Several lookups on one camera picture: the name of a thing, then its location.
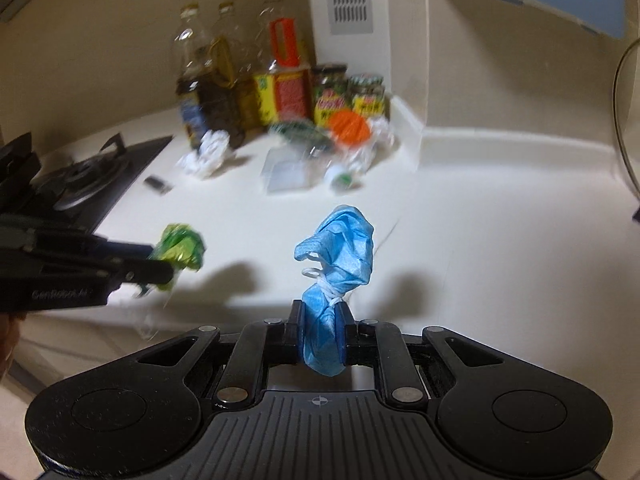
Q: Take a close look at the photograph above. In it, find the green wrapper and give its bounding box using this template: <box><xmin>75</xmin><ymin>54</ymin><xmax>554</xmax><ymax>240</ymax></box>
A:
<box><xmin>139</xmin><ymin>223</ymin><xmax>206</xmax><ymax>297</ymax></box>

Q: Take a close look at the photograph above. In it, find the blue face mask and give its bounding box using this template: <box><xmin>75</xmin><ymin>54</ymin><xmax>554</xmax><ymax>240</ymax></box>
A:
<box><xmin>294</xmin><ymin>205</ymin><xmax>374</xmax><ymax>377</ymax></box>

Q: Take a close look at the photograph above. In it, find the white paper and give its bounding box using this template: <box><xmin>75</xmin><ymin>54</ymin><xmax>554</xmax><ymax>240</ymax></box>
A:
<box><xmin>177</xmin><ymin>130</ymin><xmax>234</xmax><ymax>180</ymax></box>

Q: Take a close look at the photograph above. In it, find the clear plastic container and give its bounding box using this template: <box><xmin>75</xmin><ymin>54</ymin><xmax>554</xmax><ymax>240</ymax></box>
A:
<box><xmin>260</xmin><ymin>144</ymin><xmax>319</xmax><ymax>194</ymax></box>

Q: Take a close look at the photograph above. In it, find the white plastic bag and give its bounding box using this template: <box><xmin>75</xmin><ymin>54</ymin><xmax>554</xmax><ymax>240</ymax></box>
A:
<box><xmin>345</xmin><ymin>116</ymin><xmax>396</xmax><ymax>174</ymax></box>

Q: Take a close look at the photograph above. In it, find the orange strawberry net toy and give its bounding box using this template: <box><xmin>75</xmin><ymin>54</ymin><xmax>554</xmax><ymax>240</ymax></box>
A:
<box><xmin>329</xmin><ymin>110</ymin><xmax>371</xmax><ymax>148</ymax></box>

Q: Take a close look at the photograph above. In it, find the clear plastic bottle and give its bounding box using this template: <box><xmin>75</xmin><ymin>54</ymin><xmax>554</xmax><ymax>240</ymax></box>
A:
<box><xmin>260</xmin><ymin>119</ymin><xmax>375</xmax><ymax>194</ymax></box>

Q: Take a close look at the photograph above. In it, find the left hand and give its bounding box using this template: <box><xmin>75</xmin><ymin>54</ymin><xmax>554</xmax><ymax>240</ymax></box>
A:
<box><xmin>0</xmin><ymin>313</ymin><xmax>26</xmax><ymax>379</ymax></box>

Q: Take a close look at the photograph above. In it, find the black gas stove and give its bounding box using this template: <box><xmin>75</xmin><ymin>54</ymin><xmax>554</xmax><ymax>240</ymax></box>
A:
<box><xmin>32</xmin><ymin>133</ymin><xmax>172</xmax><ymax>232</ymax></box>

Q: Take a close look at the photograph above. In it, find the black lighter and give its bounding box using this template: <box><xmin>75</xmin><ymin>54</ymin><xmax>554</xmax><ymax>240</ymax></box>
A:
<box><xmin>143</xmin><ymin>176</ymin><xmax>172</xmax><ymax>195</ymax></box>

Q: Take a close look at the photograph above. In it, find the olive oil bottle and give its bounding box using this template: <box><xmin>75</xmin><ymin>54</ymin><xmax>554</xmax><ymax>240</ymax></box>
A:
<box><xmin>208</xmin><ymin>0</ymin><xmax>262</xmax><ymax>133</ymax></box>

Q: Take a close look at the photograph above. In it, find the blue label oil bottle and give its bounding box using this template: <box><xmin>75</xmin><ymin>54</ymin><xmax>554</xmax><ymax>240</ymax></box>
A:
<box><xmin>171</xmin><ymin>2</ymin><xmax>213</xmax><ymax>151</ymax></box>

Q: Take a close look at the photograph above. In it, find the small sauce jar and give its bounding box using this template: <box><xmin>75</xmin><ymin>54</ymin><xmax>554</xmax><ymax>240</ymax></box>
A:
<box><xmin>348</xmin><ymin>74</ymin><xmax>386</xmax><ymax>118</ymax></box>

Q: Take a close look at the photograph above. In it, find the large sauce jar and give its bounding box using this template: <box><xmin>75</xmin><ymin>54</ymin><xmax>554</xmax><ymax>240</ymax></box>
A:
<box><xmin>311</xmin><ymin>63</ymin><xmax>348</xmax><ymax>128</ymax></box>

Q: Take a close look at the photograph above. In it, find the yellow label oil bottle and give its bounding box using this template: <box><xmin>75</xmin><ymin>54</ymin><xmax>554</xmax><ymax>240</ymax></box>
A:
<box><xmin>254</xmin><ymin>0</ymin><xmax>311</xmax><ymax>126</ymax></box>

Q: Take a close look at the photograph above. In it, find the glass pot lid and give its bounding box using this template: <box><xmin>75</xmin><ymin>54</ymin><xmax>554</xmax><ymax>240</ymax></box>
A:
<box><xmin>612</xmin><ymin>37</ymin><xmax>640</xmax><ymax>224</ymax></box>

